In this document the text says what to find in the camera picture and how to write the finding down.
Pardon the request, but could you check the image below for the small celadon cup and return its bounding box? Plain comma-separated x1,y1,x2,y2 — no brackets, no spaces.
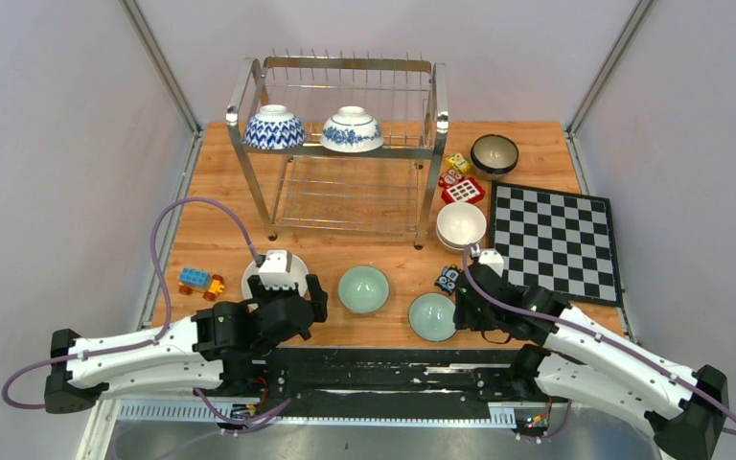
337,265,390,314
408,293,456,342

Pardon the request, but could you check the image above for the cream bowl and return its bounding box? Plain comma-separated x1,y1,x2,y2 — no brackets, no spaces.
441,241,482,253
436,202,487,248

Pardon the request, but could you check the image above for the steel two-tier dish rack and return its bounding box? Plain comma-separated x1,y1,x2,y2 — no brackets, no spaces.
225,53,449,249

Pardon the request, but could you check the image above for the pink brown bowl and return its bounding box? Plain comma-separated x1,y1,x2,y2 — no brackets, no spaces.
472,168,512,181

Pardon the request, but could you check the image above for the dark blue floral bowl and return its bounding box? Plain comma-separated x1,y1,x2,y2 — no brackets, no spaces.
471,134,519,172

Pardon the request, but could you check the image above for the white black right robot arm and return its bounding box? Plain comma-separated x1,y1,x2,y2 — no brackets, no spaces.
454,260,728,459

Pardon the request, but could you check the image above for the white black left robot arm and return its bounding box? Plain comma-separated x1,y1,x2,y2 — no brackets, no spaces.
43,274,329,414

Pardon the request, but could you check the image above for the blue owl toy block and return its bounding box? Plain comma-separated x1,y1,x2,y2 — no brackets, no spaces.
434,264,463,296

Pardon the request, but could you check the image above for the blue orange toy car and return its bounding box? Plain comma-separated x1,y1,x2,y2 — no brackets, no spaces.
177,267,225,302

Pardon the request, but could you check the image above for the black white checkerboard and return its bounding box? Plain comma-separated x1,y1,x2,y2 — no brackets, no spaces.
487,182,624,308

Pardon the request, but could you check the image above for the red calculator toy block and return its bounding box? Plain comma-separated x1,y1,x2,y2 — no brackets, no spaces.
441,177,486,204

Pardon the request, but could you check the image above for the red owl toy block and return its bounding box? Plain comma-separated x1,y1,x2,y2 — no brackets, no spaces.
438,168,464,188

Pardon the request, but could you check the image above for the yellow owl toy block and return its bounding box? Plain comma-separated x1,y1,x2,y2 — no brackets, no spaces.
445,152,472,175

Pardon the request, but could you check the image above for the white blue floral bowl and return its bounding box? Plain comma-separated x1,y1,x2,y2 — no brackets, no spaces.
320,105,384,153

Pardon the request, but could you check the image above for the blue white patterned bowl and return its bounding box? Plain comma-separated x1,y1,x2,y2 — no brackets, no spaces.
243,103,307,150

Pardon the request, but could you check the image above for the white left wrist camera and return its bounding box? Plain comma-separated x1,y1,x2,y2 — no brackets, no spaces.
257,249,294,290

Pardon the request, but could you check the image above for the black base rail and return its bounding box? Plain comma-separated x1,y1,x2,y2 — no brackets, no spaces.
118,347,579,436

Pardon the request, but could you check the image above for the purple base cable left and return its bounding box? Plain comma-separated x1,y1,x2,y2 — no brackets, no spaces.
193,387,293,439

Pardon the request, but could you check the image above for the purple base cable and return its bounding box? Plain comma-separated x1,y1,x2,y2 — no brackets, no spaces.
512,402,574,445
193,387,293,439

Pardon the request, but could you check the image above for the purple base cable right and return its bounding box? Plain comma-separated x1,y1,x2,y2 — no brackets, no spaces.
512,402,574,445

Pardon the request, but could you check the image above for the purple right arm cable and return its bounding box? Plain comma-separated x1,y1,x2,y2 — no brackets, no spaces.
461,245,736,453

